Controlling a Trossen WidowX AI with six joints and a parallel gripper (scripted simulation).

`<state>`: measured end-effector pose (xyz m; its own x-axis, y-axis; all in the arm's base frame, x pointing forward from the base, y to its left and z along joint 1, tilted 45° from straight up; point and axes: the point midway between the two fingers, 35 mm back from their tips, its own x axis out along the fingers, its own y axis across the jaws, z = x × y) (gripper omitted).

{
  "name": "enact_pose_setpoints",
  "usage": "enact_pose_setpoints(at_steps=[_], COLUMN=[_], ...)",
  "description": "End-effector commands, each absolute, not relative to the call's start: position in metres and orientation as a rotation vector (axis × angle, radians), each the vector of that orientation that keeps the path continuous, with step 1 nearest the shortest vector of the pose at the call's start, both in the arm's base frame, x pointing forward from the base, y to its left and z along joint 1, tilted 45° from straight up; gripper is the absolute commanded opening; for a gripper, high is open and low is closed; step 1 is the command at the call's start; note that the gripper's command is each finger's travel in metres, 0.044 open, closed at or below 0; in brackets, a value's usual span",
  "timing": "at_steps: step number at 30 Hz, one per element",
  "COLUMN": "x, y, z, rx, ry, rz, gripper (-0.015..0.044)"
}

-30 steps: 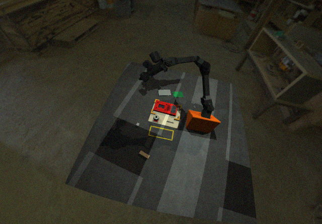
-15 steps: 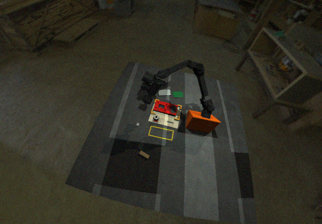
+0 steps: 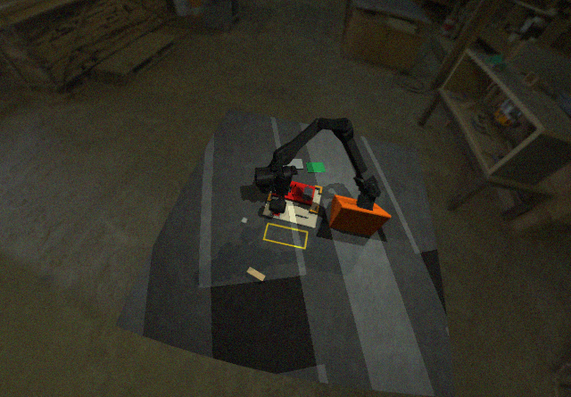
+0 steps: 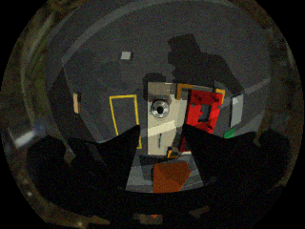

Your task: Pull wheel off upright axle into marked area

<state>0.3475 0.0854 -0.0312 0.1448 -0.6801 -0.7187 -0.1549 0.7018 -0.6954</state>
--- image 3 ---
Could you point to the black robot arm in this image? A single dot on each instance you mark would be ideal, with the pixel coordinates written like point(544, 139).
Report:
point(342, 128)

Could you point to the green flat rectangular patch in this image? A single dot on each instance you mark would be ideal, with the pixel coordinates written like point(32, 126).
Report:
point(315, 167)

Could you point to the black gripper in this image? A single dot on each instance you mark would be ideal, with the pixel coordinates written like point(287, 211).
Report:
point(279, 205)

